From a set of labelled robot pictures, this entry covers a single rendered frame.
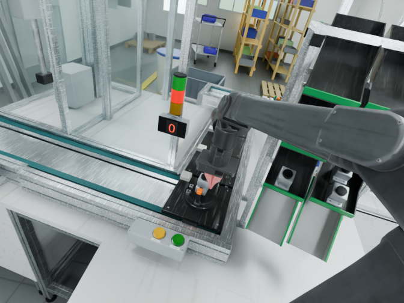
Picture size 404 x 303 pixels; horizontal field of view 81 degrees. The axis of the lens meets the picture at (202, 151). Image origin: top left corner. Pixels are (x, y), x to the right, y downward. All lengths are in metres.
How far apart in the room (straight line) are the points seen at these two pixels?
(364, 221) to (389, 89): 1.05
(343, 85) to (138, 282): 0.85
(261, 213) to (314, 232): 0.19
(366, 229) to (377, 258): 1.55
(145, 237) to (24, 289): 1.23
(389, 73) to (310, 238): 0.58
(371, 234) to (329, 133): 1.59
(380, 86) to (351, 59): 0.11
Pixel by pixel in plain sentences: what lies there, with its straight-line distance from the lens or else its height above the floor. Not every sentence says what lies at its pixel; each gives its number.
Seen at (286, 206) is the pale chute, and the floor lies 1.09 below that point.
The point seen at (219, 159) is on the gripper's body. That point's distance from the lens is 0.59.
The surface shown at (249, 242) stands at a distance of 1.07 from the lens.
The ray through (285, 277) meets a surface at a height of 0.86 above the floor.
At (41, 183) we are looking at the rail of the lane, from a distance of 1.14.
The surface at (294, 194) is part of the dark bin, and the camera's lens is 0.83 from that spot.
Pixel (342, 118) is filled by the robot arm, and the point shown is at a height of 1.62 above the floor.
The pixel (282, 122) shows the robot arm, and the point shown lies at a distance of 0.34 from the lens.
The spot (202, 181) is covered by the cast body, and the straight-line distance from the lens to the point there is 0.92.
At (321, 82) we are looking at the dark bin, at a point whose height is 1.53.
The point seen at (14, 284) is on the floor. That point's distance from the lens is 2.04.
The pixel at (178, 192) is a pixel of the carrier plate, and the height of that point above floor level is 0.97.
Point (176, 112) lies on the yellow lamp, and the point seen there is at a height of 1.28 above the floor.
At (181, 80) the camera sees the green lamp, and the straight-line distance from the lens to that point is 0.89.
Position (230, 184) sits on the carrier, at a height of 0.97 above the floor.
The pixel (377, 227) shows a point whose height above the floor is 0.73.
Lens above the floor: 1.68
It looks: 34 degrees down
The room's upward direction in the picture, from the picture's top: 12 degrees clockwise
